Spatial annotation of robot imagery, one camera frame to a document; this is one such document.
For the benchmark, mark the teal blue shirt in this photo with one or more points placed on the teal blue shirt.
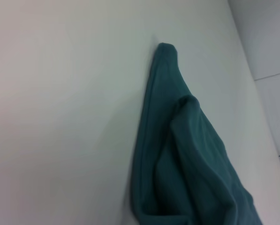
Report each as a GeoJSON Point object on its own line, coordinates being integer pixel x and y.
{"type": "Point", "coordinates": [189, 152]}

